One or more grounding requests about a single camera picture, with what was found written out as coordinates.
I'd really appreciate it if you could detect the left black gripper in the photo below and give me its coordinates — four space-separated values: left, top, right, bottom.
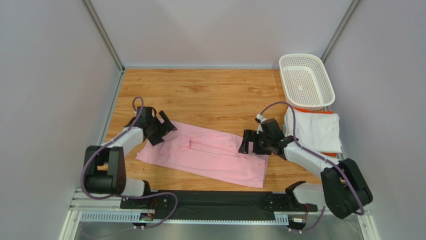
148 109 178 144

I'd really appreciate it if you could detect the pink t shirt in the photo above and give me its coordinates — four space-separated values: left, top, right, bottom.
136 121 269 189

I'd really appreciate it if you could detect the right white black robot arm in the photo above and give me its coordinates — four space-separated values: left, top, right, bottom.
238 118 373 219

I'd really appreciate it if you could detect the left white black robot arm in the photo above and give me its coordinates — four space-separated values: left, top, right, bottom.
80 106 177 200

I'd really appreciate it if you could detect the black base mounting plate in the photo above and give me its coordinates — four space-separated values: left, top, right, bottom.
120 190 318 221

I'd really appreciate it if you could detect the folded white t shirt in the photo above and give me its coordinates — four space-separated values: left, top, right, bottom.
284 108 342 154

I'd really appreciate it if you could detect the white perforated plastic basket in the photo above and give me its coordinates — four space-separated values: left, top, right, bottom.
278 53 336 111

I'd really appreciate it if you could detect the folded orange t shirt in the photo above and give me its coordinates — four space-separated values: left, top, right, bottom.
294 106 338 158

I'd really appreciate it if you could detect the aluminium frame rail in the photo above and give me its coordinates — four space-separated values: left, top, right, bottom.
60 188 371 240

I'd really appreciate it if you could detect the right aluminium corner post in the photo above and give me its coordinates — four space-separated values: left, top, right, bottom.
321 0 363 64

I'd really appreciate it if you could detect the aluminium corner post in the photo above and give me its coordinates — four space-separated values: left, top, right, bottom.
81 0 126 74
321 0 363 64

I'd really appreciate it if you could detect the left aluminium corner post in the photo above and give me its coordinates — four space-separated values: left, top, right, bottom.
81 0 126 74

